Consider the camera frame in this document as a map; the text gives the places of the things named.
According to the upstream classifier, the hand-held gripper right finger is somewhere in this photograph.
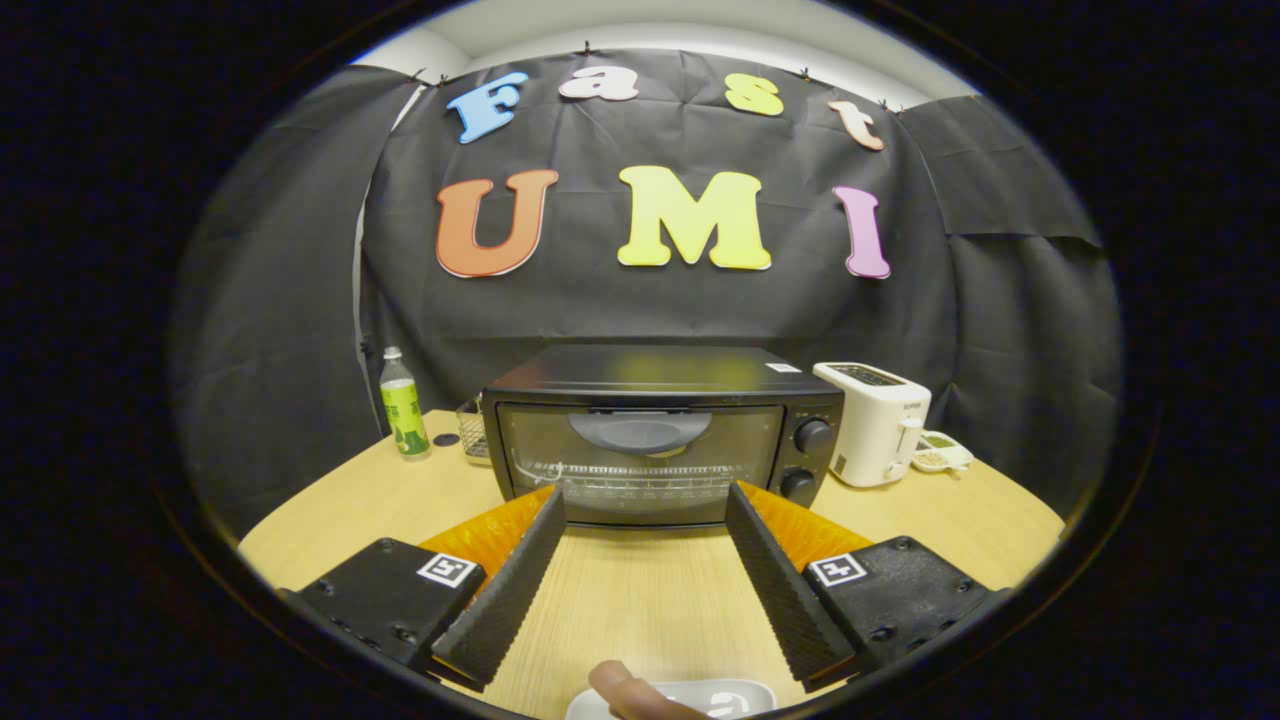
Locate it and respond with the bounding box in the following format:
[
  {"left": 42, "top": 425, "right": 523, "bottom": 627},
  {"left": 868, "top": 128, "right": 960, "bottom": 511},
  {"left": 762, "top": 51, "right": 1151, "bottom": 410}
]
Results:
[{"left": 723, "top": 481, "right": 1011, "bottom": 691}]

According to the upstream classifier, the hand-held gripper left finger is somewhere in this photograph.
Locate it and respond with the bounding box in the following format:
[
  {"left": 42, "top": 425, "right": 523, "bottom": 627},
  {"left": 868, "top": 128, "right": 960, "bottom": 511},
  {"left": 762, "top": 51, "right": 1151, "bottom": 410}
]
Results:
[{"left": 278, "top": 487, "right": 567, "bottom": 691}]

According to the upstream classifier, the black toaster oven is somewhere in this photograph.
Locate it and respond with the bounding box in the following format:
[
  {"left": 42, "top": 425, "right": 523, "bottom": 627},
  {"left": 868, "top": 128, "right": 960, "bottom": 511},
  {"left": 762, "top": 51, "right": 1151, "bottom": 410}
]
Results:
[{"left": 481, "top": 345, "right": 846, "bottom": 529}]

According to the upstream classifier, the white slot toaster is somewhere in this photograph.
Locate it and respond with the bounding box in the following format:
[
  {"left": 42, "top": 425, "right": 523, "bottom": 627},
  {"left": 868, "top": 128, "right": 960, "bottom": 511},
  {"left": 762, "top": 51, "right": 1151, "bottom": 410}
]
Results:
[{"left": 812, "top": 361, "right": 933, "bottom": 489}]

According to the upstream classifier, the white square plate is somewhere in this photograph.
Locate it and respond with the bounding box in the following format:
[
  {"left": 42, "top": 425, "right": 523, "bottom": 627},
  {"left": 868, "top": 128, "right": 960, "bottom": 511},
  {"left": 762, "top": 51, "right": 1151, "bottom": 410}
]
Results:
[{"left": 565, "top": 679, "right": 778, "bottom": 720}]

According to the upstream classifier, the green label plastic bottle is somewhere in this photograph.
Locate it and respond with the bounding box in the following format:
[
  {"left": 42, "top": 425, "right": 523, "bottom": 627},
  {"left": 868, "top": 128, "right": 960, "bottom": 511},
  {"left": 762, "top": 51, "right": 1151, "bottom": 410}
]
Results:
[{"left": 379, "top": 346, "right": 432, "bottom": 460}]

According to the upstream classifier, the small white seed dish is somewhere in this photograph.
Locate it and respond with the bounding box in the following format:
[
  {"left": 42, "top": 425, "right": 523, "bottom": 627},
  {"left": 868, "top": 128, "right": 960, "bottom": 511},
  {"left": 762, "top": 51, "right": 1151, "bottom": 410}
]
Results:
[{"left": 912, "top": 430, "right": 974, "bottom": 474}]

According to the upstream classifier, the small wire basket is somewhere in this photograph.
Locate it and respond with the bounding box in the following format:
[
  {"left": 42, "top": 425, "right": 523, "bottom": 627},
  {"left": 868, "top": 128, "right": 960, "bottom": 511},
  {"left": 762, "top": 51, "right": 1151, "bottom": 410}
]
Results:
[{"left": 456, "top": 397, "right": 491, "bottom": 467}]

